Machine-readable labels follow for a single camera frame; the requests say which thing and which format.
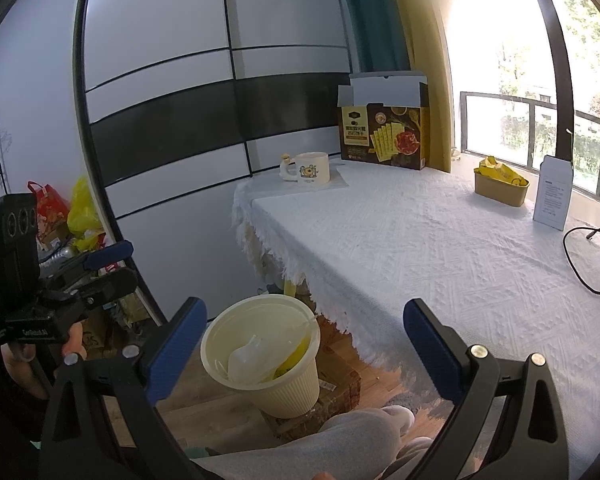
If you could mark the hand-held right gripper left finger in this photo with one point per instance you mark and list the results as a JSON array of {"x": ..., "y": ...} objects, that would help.
[{"x": 175, "y": 350}]

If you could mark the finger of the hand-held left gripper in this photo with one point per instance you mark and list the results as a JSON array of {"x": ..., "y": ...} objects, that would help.
[
  {"x": 110, "y": 256},
  {"x": 110, "y": 285}
]

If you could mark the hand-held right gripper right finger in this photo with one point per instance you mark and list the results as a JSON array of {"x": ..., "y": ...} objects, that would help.
[{"x": 432, "y": 355}]

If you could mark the clear plastic bottle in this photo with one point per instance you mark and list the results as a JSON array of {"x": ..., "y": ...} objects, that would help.
[{"x": 245, "y": 360}]

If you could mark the cream ribbed waste bin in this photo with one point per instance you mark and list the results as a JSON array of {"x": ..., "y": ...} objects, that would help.
[{"x": 280, "y": 395}]

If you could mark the yellow plastic bag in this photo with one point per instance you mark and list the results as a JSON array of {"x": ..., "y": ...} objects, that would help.
[{"x": 292, "y": 360}]

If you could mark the person's left forearm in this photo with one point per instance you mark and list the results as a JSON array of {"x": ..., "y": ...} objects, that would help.
[{"x": 5, "y": 435}]

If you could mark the person's left hand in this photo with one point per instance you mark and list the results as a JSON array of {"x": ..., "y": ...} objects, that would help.
[{"x": 22, "y": 370}]

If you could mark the crumpled yellow carrier bag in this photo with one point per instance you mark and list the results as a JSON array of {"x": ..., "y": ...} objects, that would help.
[{"x": 82, "y": 215}]

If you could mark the red gift bag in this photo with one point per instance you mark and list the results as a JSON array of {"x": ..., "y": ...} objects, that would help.
[{"x": 50, "y": 212}]

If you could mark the table with white fringed cloth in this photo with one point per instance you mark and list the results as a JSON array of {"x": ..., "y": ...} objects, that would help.
[{"x": 430, "y": 260}]

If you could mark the printed cardboard box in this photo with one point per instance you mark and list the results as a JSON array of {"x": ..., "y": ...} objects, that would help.
[{"x": 335, "y": 385}]

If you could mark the yellow table leg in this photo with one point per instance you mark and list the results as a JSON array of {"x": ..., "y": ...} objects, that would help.
[{"x": 290, "y": 288}]

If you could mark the tan sachet tray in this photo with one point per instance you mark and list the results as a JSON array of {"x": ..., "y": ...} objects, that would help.
[{"x": 500, "y": 192}]

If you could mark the yellow sachets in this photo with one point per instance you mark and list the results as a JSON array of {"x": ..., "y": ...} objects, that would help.
[{"x": 497, "y": 170}]

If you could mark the white card box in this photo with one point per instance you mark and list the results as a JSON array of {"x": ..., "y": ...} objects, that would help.
[{"x": 552, "y": 195}]

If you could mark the white cartoon mug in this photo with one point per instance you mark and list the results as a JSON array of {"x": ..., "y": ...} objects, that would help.
[{"x": 312, "y": 170}]

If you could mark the white and black wardrobe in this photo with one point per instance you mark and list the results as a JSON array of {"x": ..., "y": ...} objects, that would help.
[{"x": 155, "y": 35}]

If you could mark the brown cracker box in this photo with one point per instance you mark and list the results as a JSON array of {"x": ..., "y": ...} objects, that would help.
[{"x": 380, "y": 135}]

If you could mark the balcony railing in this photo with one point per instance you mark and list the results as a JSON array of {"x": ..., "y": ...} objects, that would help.
[{"x": 533, "y": 135}]

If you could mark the yellow curtain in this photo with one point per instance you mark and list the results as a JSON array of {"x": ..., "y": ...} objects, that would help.
[{"x": 425, "y": 35}]

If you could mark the teal curtain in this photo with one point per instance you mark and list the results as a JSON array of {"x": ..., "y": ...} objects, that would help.
[{"x": 370, "y": 10}]

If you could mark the black window frame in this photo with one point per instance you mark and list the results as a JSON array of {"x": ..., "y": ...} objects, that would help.
[{"x": 555, "y": 60}]

